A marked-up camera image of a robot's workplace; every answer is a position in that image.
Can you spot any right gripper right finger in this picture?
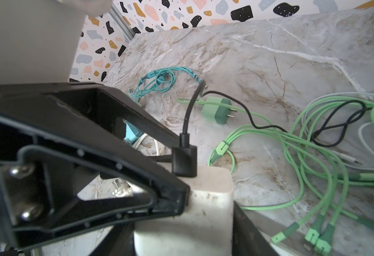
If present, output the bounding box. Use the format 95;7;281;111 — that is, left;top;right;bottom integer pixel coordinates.
232;202;279;256

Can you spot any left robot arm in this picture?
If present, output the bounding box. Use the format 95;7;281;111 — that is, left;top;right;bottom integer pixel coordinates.
0;1;112;84

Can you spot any white square charger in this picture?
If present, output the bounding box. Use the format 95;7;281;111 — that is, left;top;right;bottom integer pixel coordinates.
134;165;234;256

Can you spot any large colourful power strip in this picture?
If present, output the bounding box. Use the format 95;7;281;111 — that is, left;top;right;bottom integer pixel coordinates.
244;211;318;256

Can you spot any teal charger plug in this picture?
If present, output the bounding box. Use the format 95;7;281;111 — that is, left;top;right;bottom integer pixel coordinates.
124;122;143;145

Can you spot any light green cable bundle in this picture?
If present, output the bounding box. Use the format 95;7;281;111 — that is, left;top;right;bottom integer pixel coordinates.
176;92;374;256

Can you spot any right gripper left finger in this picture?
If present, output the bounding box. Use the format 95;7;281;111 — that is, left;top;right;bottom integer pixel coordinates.
0;83;190;249

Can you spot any teal multi-head cable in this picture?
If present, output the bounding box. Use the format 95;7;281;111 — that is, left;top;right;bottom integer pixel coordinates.
128;66;204;103

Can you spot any light green charger plug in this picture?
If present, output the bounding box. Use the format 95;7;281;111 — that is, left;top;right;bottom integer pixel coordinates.
201;97;237;125

